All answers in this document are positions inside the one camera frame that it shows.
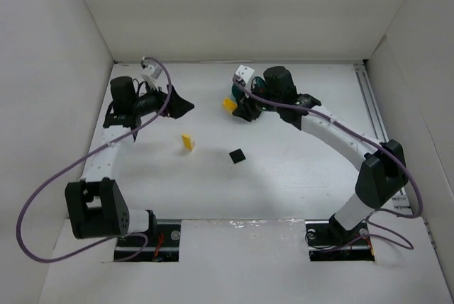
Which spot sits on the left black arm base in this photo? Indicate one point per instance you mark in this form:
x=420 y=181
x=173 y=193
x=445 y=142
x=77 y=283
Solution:
x=160 y=249

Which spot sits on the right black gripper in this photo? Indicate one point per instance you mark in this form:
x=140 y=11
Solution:
x=245 y=108

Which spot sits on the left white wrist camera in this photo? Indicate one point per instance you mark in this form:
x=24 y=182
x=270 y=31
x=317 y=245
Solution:
x=150 y=74

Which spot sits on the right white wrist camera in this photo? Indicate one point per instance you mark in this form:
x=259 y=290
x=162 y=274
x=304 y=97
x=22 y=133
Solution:
x=243 y=74

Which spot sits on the teal round divided container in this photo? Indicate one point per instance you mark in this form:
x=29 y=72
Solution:
x=253 y=82

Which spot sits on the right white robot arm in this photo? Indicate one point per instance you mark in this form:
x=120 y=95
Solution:
x=380 y=164

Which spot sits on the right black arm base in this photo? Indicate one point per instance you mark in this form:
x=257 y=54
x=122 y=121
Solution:
x=326 y=245

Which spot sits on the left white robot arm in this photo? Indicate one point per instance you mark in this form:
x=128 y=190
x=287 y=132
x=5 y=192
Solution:
x=95 y=204

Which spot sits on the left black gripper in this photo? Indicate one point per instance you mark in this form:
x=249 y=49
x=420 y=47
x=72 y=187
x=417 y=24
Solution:
x=170 y=102

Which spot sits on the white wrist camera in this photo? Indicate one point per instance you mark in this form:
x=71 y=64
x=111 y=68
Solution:
x=150 y=74
x=243 y=74

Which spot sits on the black flat lego plate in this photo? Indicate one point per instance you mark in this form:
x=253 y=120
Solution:
x=237 y=156

